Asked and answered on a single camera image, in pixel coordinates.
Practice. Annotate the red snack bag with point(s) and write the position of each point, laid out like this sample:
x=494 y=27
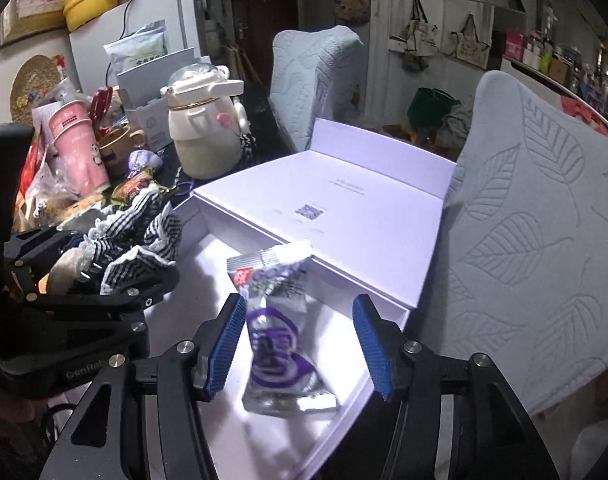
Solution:
x=29 y=170

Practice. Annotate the brown door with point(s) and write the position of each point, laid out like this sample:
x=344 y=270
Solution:
x=264 y=5

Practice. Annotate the white refrigerator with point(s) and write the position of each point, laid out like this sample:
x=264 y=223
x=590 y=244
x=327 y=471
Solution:
x=149 y=10

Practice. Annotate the cream pig-shaped jar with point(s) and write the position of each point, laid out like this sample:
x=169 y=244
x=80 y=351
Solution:
x=204 y=145

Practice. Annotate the large chair, blue quilted cover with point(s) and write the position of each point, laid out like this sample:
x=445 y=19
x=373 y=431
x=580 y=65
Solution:
x=524 y=240

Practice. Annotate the small chair, blue quilted cover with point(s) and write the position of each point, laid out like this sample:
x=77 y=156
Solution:
x=309 y=75

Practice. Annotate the white plush toy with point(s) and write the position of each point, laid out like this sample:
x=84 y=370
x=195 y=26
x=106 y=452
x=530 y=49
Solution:
x=159 y=230

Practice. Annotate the green bag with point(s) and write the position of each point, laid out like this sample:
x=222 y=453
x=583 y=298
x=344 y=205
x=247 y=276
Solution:
x=431 y=107

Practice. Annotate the pink cup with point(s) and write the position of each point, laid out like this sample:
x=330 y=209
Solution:
x=76 y=150

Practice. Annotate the round woven mat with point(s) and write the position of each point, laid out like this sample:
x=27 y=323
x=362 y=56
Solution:
x=34 y=85

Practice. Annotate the beige hanging tote bag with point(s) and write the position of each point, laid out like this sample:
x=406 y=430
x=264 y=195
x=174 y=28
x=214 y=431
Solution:
x=416 y=30
x=471 y=45

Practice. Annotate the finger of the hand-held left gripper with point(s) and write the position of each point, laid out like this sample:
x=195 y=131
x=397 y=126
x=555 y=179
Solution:
x=149 y=291
x=39 y=241

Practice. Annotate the purple silver snack packet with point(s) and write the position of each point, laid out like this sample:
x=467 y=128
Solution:
x=274 y=350

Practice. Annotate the white paper box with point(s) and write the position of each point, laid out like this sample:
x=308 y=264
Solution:
x=144 y=95

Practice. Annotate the purple cloth pouch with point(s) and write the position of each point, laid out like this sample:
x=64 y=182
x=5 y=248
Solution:
x=144 y=160

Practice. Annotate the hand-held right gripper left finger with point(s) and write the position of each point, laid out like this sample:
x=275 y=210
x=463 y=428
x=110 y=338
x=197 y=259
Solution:
x=226 y=347

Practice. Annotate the brown snack packet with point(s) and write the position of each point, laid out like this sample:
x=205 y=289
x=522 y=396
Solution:
x=134 y=187

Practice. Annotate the row of bottles and jars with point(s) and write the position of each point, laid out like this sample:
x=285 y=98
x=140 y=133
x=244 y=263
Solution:
x=564 y=60

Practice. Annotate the red scissors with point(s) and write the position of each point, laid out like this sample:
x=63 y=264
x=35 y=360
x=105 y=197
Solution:
x=101 y=102

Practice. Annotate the lavender gift box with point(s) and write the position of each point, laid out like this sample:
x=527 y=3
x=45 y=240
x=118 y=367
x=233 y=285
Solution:
x=334 y=200

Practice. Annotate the white green pouch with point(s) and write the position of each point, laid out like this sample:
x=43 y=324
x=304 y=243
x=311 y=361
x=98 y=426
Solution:
x=139 y=47

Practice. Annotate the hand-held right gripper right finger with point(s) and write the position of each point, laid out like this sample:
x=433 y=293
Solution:
x=375 y=352

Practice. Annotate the brown ceramic cup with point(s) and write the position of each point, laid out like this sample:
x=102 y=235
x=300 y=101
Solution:
x=119 y=152

